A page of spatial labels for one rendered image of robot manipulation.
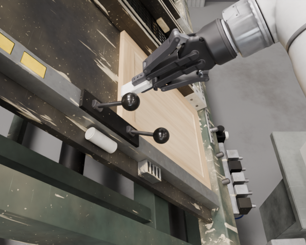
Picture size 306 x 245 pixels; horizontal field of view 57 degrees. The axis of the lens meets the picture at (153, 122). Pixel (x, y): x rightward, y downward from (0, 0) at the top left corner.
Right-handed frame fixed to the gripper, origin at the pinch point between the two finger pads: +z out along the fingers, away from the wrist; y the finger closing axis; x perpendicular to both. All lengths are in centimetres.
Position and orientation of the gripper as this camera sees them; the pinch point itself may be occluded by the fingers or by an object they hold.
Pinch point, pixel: (136, 86)
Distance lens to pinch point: 58.2
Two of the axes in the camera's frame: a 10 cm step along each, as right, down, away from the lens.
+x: 0.4, 7.9, -6.1
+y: -5.6, -4.8, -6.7
